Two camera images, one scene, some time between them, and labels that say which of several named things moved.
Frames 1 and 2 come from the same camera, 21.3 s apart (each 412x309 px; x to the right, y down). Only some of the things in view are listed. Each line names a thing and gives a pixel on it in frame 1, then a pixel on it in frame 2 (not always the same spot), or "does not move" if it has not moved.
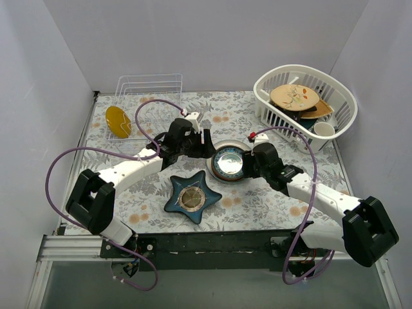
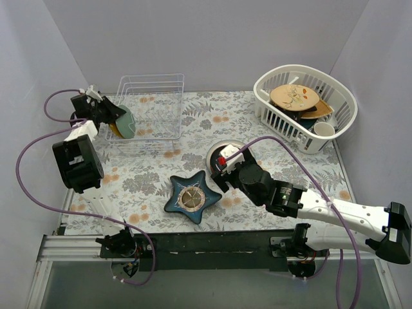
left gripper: [205, 143] to [105, 109]
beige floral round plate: [294, 97] does not move
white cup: [324, 129] does not move
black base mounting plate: [279, 250] does not move
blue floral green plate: [227, 163] to [125, 123]
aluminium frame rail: [73, 248] does not move
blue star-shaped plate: [190, 195] does not move
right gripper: [248, 164] to [221, 179]
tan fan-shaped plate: [322, 109] does not move
